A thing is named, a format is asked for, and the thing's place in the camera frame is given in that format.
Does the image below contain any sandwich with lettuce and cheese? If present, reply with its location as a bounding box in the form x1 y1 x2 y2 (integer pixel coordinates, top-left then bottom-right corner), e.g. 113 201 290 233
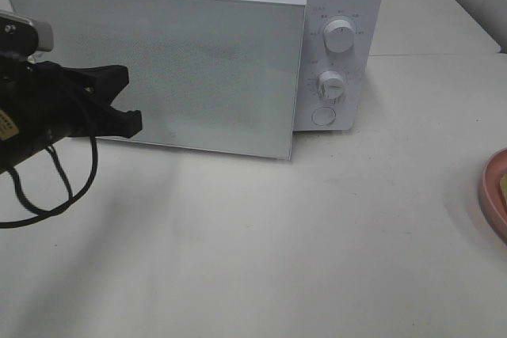
498 173 507 208

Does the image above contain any white timer knob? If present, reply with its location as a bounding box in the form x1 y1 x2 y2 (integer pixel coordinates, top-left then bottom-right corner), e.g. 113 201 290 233
317 70 345 101

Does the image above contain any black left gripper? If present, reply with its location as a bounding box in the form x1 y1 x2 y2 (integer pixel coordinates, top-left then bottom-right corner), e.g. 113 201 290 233
1 56 142 156

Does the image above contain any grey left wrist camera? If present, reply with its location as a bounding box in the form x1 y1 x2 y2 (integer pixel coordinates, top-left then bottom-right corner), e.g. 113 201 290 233
1 10 54 58

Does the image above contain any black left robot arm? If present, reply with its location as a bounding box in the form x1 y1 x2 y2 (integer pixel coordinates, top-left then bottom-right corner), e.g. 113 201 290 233
1 52 143 172

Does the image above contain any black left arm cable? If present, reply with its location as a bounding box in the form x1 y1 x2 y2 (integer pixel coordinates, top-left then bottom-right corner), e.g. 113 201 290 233
0 64 99 229

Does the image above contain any white microwave door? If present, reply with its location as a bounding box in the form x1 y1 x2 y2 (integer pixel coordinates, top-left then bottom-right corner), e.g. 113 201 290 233
10 0 307 159

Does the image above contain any round white door button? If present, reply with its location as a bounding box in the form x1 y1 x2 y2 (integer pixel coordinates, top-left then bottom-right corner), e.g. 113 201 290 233
311 107 336 127

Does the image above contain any upper white round knob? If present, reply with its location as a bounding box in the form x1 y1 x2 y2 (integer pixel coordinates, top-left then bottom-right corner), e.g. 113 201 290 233
322 16 356 53

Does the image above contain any pink round plate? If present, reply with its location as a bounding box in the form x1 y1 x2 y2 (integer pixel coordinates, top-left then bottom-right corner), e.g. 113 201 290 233
478 149 506 244

